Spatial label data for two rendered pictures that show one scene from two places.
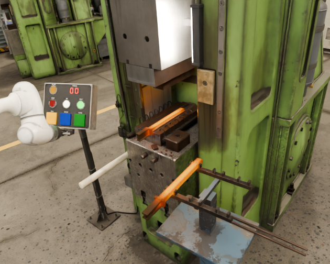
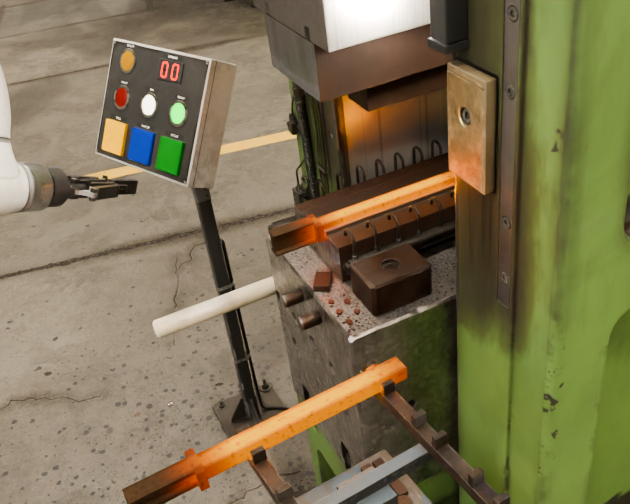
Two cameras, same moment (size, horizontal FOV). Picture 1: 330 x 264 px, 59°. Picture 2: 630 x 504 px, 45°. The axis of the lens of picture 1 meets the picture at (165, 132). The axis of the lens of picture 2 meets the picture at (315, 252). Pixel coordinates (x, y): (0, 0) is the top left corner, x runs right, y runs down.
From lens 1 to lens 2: 0.57 m
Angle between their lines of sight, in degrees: 23
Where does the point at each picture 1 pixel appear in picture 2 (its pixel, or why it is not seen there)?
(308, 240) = not seen: outside the picture
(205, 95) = (465, 155)
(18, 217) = (78, 351)
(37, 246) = (85, 436)
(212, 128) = (488, 269)
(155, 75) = (323, 64)
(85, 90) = (193, 75)
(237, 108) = (554, 225)
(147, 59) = (301, 12)
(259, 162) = not seen: outside the picture
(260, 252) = not seen: outside the picture
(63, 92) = (147, 71)
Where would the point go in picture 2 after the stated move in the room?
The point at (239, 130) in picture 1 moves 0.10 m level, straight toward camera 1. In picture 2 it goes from (558, 302) to (524, 344)
